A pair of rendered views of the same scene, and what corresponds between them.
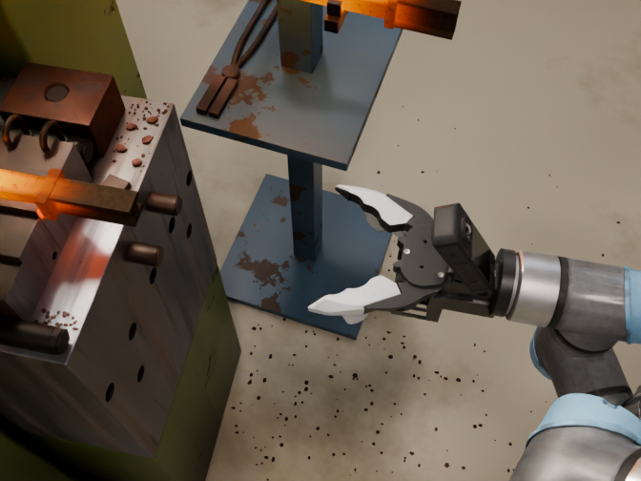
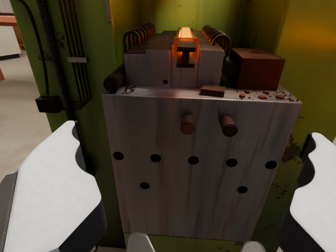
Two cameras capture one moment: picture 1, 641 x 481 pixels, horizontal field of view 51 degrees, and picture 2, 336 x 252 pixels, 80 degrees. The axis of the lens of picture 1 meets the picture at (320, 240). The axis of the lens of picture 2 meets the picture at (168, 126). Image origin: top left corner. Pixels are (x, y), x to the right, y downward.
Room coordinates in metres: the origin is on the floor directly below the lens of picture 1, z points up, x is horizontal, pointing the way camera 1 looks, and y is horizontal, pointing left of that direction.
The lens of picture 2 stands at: (0.33, -0.11, 1.06)
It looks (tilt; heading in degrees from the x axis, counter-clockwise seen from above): 30 degrees down; 82
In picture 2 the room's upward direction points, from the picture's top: 1 degrees clockwise
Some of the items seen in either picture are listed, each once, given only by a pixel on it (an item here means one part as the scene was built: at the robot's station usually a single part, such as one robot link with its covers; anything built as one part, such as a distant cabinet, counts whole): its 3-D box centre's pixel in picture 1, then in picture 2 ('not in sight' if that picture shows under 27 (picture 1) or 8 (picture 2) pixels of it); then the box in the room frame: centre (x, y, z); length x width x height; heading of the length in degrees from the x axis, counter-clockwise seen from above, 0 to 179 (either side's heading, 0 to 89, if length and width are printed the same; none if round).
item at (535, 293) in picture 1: (527, 284); not in sight; (0.32, -0.22, 0.98); 0.08 x 0.05 x 0.08; 168
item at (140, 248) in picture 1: (145, 254); (187, 123); (0.42, 0.22, 0.87); 0.04 x 0.03 x 0.03; 78
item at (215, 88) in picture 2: (111, 194); (213, 90); (0.47, 0.26, 0.92); 0.04 x 0.03 x 0.01; 155
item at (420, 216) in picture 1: (408, 227); not in sight; (0.38, -0.09, 1.00); 0.09 x 0.05 x 0.02; 42
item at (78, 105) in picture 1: (64, 110); (251, 67); (0.58, 0.33, 0.95); 0.12 x 0.09 x 0.07; 78
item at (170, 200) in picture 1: (164, 203); (228, 125); (0.49, 0.20, 0.87); 0.04 x 0.03 x 0.03; 78
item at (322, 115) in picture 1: (301, 62); not in sight; (0.90, 0.03, 0.71); 0.40 x 0.30 x 0.02; 161
